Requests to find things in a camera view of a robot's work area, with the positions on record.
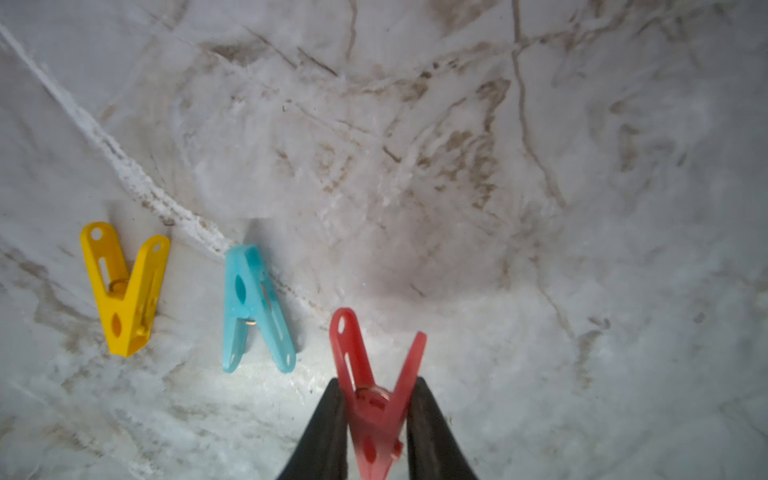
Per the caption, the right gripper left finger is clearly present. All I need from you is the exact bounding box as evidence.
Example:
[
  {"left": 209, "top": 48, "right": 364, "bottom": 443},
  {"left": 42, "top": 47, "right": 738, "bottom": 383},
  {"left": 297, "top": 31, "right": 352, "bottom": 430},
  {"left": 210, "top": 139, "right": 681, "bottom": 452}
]
[{"left": 278, "top": 378, "right": 348, "bottom": 480}]

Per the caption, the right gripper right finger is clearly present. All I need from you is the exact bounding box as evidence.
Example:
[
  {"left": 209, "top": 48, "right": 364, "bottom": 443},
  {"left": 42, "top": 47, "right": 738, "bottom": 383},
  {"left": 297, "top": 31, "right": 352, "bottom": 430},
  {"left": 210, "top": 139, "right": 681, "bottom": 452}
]
[{"left": 406, "top": 377, "right": 478, "bottom": 480}]

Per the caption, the red clothespin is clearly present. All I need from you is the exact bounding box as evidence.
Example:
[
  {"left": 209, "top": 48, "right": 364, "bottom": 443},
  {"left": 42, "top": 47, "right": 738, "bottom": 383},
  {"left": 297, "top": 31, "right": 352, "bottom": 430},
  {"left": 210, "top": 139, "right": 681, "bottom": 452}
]
[{"left": 329, "top": 308, "right": 427, "bottom": 479}]

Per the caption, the teal clothespin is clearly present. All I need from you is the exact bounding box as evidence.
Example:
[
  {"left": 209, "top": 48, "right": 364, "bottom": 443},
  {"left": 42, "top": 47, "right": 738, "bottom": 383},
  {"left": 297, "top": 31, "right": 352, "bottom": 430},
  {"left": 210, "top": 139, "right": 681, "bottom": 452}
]
[{"left": 222, "top": 245, "right": 296, "bottom": 373}]

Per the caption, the yellow clothespin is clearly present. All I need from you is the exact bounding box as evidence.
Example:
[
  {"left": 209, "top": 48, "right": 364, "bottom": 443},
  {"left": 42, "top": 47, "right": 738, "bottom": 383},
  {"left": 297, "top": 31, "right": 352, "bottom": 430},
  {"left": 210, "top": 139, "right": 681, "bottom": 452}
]
[{"left": 80, "top": 222, "right": 170, "bottom": 357}]

